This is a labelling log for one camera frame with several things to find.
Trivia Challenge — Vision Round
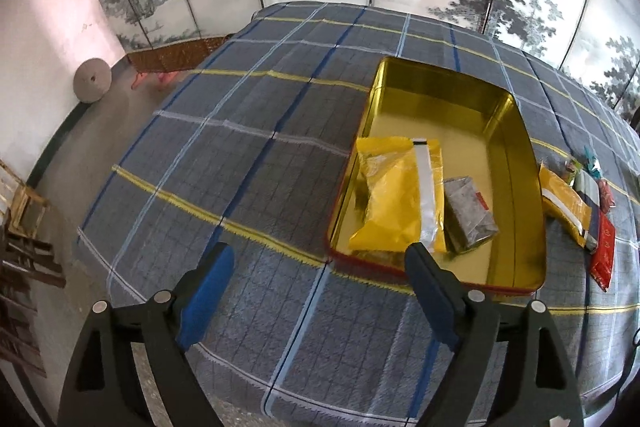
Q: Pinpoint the clear bag of peanuts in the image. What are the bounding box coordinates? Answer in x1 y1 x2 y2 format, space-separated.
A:
444 176 499 255

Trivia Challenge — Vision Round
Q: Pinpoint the yellow patterned snack bag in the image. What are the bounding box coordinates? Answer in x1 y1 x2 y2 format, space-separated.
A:
348 136 447 254

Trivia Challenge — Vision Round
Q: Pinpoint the yellow snack bag white stripe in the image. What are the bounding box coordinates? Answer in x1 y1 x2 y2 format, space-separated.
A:
538 164 598 251

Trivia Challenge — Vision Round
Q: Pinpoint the red snack packet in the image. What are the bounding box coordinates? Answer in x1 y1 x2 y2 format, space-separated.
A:
589 210 616 291

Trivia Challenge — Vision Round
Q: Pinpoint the navy and mint snack packet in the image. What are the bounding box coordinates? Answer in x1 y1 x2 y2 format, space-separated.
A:
574 170 600 254

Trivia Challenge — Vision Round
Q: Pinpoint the pink white patterned packet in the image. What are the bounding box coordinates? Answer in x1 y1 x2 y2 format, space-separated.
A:
597 179 616 213

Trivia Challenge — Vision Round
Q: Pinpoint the red gold toffee tin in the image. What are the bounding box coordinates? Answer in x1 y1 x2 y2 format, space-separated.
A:
356 56 547 296

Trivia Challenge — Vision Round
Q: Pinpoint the blue plaid tablecloth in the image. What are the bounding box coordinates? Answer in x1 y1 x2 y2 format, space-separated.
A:
76 2 639 426

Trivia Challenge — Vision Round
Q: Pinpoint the green small snack packet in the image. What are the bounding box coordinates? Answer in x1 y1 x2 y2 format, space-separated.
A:
561 158 582 186

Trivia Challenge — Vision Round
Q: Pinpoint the wooden stool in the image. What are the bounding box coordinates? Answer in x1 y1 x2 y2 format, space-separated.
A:
1 161 66 288

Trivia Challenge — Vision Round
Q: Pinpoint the teal candy wrapper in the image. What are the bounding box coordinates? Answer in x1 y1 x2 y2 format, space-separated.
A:
584 145 602 179

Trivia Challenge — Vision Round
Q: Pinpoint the woven brown basket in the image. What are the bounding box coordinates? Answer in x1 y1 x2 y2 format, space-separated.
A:
127 34 232 72

